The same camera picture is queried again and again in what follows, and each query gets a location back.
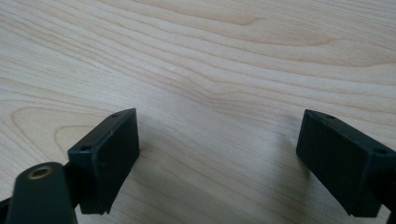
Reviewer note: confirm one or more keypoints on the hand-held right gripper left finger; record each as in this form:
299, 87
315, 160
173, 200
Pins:
106, 161

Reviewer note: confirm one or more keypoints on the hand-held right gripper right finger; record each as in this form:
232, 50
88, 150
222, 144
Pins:
339, 165

